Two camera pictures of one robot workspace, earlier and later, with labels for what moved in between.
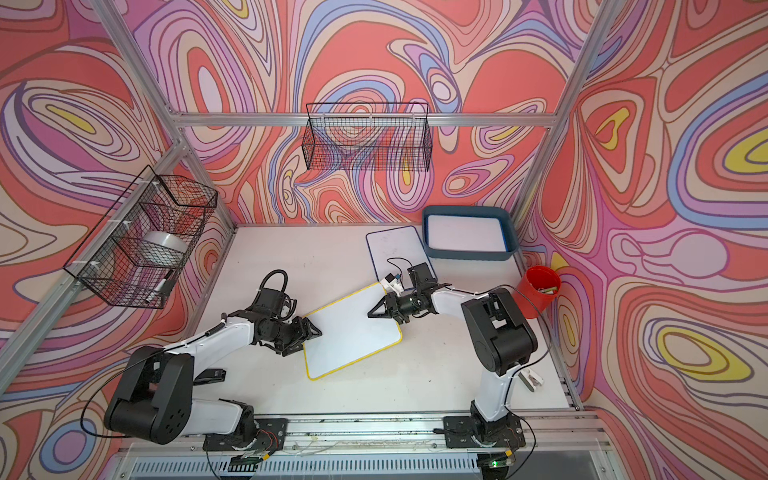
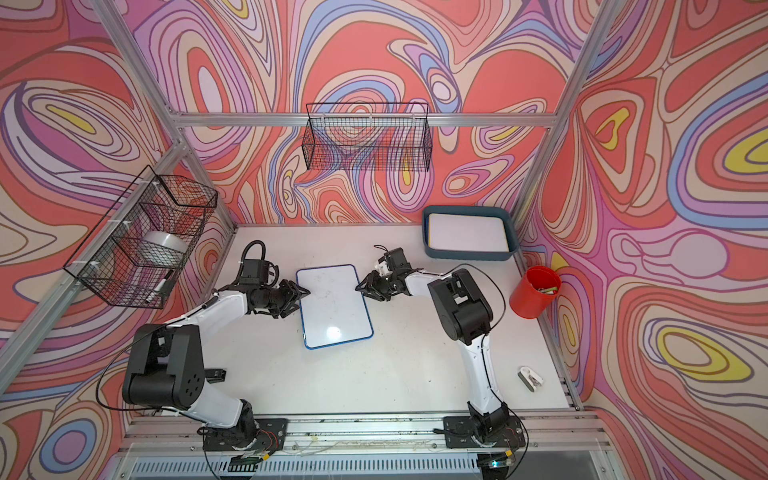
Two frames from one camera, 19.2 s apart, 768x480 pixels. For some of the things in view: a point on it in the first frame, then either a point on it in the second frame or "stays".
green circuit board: [243, 463] stays
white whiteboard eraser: [530, 379] stays
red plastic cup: [536, 290] stays
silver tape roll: [167, 240] stays
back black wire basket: [368, 137] stays
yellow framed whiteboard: [348, 333] → [473, 232]
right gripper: [391, 306] → [369, 290]
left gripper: [302, 330] → [293, 294]
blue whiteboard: [396, 251] → [334, 312]
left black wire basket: [135, 251] stays
